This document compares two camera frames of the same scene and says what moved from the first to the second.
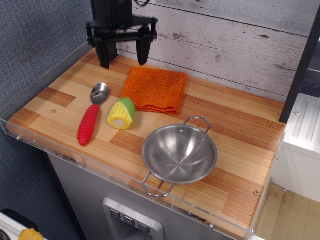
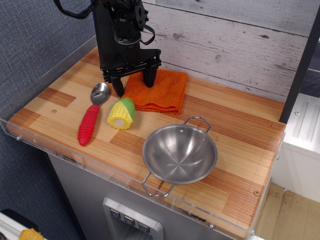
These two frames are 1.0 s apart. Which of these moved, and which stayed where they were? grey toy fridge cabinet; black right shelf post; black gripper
Moved: black gripper
Stayed: grey toy fridge cabinet; black right shelf post
